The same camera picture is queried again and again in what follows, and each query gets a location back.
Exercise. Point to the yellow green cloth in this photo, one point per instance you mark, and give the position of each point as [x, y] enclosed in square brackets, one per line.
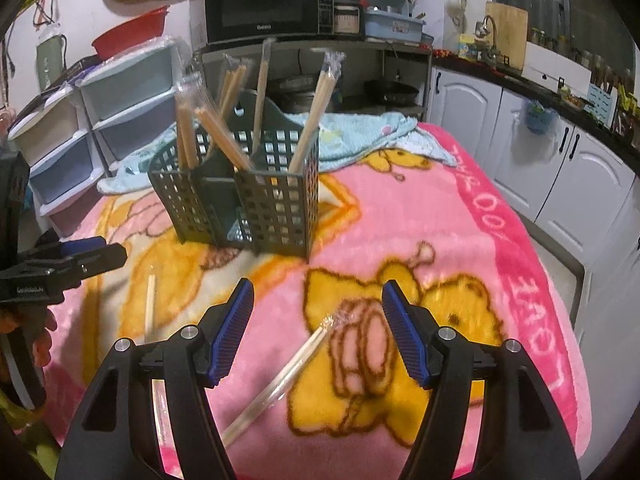
[20, 440]

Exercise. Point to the small yellow container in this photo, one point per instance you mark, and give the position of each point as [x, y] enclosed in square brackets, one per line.
[466, 46]

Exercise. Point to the black wok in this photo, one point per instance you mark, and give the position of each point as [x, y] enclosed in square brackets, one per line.
[392, 91]

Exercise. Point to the wooden cutting board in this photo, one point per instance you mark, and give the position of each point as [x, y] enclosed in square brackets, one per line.
[507, 35]

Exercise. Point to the white box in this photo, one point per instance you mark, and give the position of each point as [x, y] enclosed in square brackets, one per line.
[555, 67]

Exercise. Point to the metal pot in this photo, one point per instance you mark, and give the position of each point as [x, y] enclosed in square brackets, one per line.
[297, 92]

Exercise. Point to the person's left hand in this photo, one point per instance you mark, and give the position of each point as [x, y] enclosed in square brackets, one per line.
[35, 325]

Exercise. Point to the row of spice jars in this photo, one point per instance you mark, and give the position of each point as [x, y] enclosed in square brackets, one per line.
[605, 75]

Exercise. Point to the red plastic basin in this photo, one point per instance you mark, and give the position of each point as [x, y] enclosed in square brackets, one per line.
[130, 35]

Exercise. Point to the light blue towel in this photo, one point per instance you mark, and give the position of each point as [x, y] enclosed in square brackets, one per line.
[360, 135]

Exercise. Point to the black microwave oven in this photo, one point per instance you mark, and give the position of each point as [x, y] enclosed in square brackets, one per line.
[265, 7]

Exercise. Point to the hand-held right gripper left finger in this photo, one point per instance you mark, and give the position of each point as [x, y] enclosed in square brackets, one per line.
[235, 330]

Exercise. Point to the tall plastic drawer unit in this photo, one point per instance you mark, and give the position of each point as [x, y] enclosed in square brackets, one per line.
[135, 100]

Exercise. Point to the pink printed blanket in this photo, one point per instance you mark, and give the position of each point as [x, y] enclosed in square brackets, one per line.
[400, 230]

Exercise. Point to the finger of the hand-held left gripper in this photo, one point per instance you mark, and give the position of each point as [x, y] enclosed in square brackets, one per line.
[95, 262]
[75, 247]

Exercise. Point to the green hanging bag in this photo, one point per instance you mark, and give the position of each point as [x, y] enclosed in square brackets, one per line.
[50, 62]

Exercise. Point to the window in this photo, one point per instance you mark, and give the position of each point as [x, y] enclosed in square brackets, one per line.
[565, 0]

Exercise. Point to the green plastic utensil basket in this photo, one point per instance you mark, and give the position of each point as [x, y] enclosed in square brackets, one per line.
[270, 210]

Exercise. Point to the metal faucet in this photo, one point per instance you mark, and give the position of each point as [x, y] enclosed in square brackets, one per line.
[487, 30]

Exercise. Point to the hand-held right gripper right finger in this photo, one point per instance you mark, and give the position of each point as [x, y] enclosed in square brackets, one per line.
[405, 335]

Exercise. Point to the blue hanging basket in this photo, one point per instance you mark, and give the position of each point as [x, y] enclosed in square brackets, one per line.
[540, 117]

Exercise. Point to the light blue slatted rack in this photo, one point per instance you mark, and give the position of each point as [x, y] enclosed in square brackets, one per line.
[602, 105]

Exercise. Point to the white kitchen cabinets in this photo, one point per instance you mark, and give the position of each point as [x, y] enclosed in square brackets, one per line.
[525, 150]

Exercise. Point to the blue dish rack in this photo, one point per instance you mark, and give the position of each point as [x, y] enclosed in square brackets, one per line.
[395, 22]

